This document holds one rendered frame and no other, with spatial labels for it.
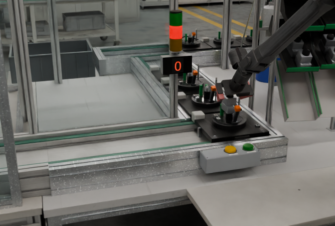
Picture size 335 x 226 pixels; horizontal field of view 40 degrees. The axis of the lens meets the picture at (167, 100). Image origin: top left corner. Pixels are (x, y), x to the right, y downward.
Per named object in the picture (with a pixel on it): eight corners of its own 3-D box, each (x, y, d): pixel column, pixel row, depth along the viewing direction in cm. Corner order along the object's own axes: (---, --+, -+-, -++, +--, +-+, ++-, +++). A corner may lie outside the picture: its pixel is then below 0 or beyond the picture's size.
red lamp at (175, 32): (183, 38, 181) (184, 26, 179) (171, 39, 180) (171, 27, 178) (180, 36, 185) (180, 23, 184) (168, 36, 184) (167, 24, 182)
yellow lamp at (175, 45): (183, 51, 183) (183, 39, 181) (171, 52, 181) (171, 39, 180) (180, 48, 187) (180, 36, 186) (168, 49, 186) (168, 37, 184)
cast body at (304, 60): (309, 70, 181) (314, 56, 176) (298, 70, 181) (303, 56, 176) (303, 56, 187) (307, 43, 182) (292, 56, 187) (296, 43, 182)
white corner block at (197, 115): (205, 123, 194) (205, 114, 193) (194, 124, 193) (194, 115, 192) (201, 118, 198) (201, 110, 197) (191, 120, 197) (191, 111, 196)
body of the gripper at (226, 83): (220, 82, 179) (226, 71, 173) (244, 80, 182) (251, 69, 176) (225, 96, 176) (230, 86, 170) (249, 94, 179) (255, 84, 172)
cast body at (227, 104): (237, 112, 184) (238, 96, 182) (227, 114, 183) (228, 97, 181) (229, 105, 192) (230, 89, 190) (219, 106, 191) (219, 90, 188)
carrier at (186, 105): (242, 113, 205) (243, 85, 200) (190, 118, 198) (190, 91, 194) (221, 95, 226) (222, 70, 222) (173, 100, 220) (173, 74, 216)
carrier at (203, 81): (221, 95, 227) (221, 70, 222) (173, 99, 221) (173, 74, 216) (203, 80, 248) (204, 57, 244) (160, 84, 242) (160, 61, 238)
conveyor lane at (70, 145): (267, 156, 185) (269, 133, 181) (50, 187, 163) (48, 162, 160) (238, 128, 210) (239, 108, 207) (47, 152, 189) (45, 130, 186)
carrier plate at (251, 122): (268, 136, 182) (269, 131, 181) (211, 143, 175) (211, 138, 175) (243, 114, 203) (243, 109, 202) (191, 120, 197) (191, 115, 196)
